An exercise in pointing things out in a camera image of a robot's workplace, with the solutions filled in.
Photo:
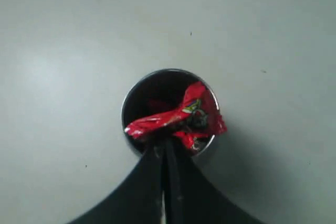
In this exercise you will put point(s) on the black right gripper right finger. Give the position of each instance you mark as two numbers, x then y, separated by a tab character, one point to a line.
190	197

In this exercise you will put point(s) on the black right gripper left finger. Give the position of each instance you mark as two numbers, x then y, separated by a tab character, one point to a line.
138	199

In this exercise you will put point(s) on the red candy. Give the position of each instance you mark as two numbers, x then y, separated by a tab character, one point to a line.
197	112
194	142

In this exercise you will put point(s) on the stainless steel cup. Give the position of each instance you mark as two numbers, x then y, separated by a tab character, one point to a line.
156	92

